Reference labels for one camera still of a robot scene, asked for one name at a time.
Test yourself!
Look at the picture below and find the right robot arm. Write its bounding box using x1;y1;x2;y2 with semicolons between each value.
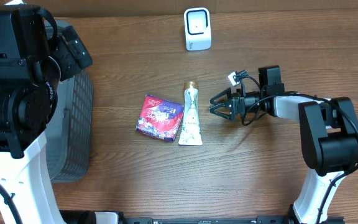
209;65;358;223

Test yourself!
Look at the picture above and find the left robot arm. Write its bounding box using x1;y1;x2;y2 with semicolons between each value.
0;2;119;224

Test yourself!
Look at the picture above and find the grey plastic shopping basket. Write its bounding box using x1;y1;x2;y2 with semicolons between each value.
0;20;94;190

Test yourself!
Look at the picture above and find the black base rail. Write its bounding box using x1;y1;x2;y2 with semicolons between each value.
59;211;346;224

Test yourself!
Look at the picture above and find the white barcode scanner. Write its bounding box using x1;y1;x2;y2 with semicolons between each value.
183;7;212;51

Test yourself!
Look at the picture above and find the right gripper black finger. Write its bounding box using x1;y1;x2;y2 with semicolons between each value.
209;104;236;121
209;88;232;106

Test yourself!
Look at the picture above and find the red purple snack pack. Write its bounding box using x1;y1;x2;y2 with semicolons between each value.
135;95;184;142

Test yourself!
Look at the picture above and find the white tube pouch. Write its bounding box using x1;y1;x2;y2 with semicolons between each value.
178;81;203;146

